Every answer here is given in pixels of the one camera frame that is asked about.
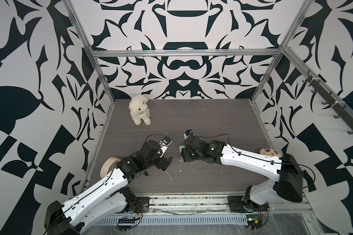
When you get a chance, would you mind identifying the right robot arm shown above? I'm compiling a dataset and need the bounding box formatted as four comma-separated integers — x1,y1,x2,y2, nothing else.
179,134,303,206

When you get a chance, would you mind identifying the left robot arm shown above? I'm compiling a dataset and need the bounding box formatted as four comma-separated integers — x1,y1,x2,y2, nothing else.
44,137,173,235

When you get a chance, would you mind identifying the beige round clock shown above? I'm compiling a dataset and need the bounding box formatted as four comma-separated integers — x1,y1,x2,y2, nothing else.
100,157,121,179

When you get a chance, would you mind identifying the white plush bunny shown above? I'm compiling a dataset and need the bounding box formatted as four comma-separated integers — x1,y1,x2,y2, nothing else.
129,95,151,125

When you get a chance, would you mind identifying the left electronics board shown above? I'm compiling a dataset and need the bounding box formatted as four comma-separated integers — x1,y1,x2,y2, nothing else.
116,218,141,231

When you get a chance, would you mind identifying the electronics board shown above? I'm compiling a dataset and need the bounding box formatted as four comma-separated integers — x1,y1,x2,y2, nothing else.
116,218,141,231
245,214,262,231

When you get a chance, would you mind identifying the orange plush doll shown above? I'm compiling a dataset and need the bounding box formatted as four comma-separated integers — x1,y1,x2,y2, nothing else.
260,148,282,157

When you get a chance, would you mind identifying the right electronics board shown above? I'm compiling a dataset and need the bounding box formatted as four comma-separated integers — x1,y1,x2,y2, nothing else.
245,214,262,231

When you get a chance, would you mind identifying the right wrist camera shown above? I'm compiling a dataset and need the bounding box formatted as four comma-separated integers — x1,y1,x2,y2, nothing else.
183,129,194,139

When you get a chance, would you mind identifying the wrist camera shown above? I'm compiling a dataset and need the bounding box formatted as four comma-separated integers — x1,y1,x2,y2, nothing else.
160,136,172,157
183,129,194,139

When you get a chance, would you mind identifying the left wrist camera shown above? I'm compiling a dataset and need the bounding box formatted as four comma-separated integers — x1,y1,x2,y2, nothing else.
160,136,172,157

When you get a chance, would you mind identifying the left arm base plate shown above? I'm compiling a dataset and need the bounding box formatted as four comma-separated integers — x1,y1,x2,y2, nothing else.
121,197,150,213

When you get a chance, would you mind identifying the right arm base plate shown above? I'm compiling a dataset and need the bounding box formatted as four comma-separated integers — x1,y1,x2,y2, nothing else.
227,196,269,213

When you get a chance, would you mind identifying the wall hook rack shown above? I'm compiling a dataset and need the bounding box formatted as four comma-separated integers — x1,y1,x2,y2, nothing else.
303,71,353,135

